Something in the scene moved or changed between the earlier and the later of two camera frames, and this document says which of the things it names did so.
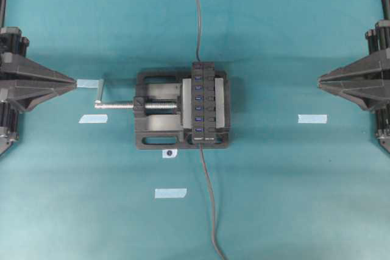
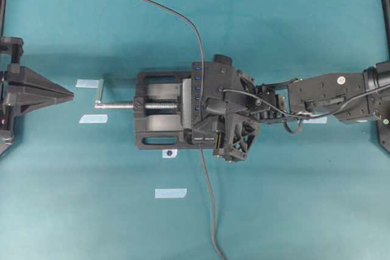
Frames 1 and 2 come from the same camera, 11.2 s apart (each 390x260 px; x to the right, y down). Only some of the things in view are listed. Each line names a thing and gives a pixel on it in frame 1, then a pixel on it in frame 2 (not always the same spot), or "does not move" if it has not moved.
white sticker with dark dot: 169,153 does not move
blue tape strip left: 94,119 does not move
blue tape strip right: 312,118 does not move
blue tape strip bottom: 170,193 does not move
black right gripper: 373,67 to 233,98
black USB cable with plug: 199,33 to 202,40
